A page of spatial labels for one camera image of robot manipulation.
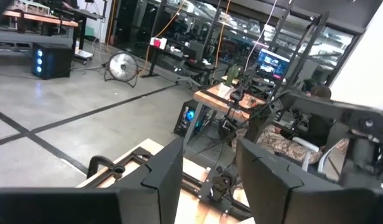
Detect red white box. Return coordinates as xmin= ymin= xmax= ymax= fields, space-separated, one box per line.
xmin=150 ymin=37 xmax=168 ymax=50

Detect green cactus white pot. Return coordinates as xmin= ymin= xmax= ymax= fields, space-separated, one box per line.
xmin=216 ymin=63 xmax=244 ymax=98

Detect white hanging cable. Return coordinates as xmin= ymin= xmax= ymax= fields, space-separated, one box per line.
xmin=243 ymin=0 xmax=279 ymax=74

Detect black desk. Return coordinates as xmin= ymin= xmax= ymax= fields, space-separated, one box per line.
xmin=141 ymin=43 xmax=217 ymax=85

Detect black computer tower blue lights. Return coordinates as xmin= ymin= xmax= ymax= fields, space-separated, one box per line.
xmin=31 ymin=42 xmax=75 ymax=80

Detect round floor fan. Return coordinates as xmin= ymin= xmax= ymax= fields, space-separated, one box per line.
xmin=103 ymin=51 xmax=140 ymax=88

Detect person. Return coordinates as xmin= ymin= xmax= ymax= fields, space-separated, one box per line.
xmin=231 ymin=84 xmax=351 ymax=166

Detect black aluminium rig posts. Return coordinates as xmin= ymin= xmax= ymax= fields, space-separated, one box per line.
xmin=269 ymin=0 xmax=331 ymax=94

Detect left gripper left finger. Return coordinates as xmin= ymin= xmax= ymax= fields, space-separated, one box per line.
xmin=0 ymin=138 xmax=185 ymax=224

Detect wooden workbench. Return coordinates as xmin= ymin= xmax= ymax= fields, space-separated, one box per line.
xmin=1 ymin=0 xmax=80 ymax=35

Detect wooden table grey legs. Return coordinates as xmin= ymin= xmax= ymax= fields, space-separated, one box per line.
xmin=182 ymin=83 xmax=267 ymax=150

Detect black table clamp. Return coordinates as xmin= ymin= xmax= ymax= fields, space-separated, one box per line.
xmin=86 ymin=155 xmax=118 ymax=180

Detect white chair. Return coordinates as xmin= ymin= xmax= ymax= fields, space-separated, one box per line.
xmin=292 ymin=136 xmax=344 ymax=174

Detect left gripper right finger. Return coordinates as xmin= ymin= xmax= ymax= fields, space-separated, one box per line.
xmin=236 ymin=138 xmax=383 ymax=224

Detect lit computer monitor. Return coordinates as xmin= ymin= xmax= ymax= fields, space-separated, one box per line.
xmin=256 ymin=49 xmax=291 ymax=82

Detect black aluminium table frame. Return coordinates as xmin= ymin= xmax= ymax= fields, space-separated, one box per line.
xmin=85 ymin=146 xmax=253 ymax=220

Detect orange hanging cable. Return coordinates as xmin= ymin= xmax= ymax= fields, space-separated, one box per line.
xmin=138 ymin=0 xmax=188 ymax=75
xmin=211 ymin=0 xmax=232 ymax=78

